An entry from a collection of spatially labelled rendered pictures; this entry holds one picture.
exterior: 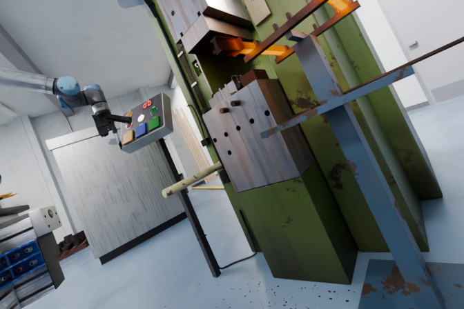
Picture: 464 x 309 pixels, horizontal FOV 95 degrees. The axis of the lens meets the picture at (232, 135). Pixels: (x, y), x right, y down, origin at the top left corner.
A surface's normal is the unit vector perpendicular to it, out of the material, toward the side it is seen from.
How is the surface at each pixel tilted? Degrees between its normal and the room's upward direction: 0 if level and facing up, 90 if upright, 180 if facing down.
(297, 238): 90
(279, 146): 90
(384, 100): 90
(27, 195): 90
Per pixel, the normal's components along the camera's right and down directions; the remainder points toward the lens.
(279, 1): -0.59, 0.22
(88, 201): 0.37, -0.22
